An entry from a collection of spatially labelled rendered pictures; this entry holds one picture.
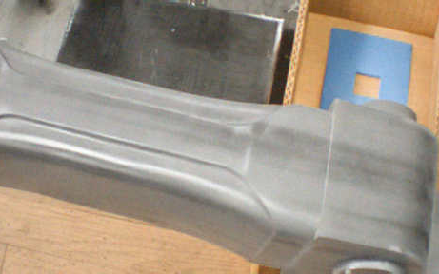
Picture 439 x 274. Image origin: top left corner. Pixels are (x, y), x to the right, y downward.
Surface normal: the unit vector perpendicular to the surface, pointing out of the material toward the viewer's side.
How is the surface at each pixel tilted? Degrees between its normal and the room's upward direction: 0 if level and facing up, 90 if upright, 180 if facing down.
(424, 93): 0
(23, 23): 0
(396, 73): 0
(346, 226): 14
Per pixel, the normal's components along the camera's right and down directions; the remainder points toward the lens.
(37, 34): 0.00, -0.46
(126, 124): 0.23, -0.41
